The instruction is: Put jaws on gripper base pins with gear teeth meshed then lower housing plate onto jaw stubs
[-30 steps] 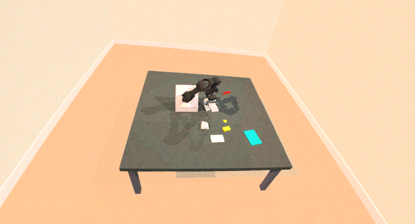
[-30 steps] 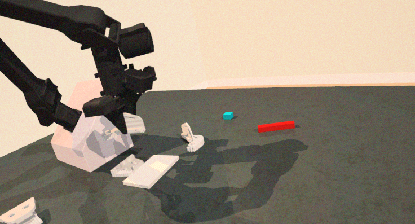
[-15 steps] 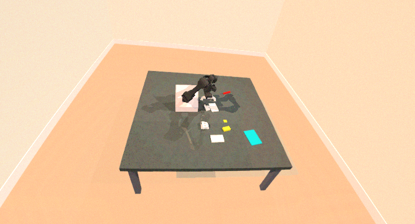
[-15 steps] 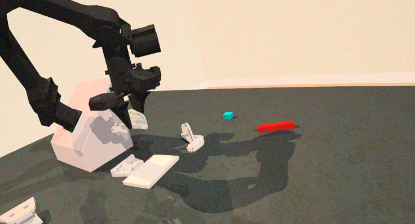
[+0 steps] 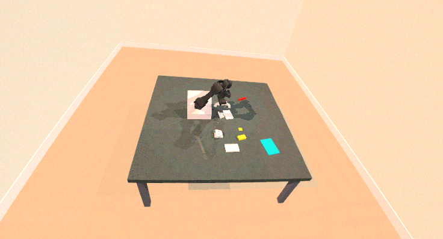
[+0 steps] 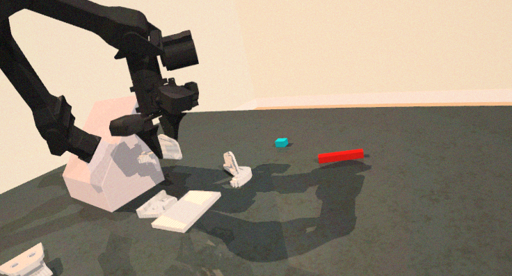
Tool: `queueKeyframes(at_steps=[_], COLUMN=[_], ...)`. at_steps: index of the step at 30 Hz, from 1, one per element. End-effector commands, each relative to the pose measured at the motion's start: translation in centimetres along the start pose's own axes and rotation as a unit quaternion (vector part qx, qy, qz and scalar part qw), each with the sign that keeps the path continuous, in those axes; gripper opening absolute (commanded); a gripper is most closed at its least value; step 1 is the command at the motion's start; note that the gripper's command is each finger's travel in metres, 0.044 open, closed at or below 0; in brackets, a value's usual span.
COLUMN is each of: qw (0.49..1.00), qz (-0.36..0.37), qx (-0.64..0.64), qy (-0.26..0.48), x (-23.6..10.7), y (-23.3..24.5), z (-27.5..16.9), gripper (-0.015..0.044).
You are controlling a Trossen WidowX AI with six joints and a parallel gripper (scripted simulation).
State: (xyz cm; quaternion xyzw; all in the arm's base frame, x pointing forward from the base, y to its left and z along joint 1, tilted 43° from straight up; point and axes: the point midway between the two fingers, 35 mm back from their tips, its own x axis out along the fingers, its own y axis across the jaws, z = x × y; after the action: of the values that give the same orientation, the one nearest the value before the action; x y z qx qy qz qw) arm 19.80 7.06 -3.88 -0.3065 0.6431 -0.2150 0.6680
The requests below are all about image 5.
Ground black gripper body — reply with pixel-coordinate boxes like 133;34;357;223
218;91;226;104

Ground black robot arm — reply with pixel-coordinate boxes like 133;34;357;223
194;79;232;110

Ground cyan flat rectangular plate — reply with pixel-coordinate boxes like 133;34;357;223
260;138;280;155

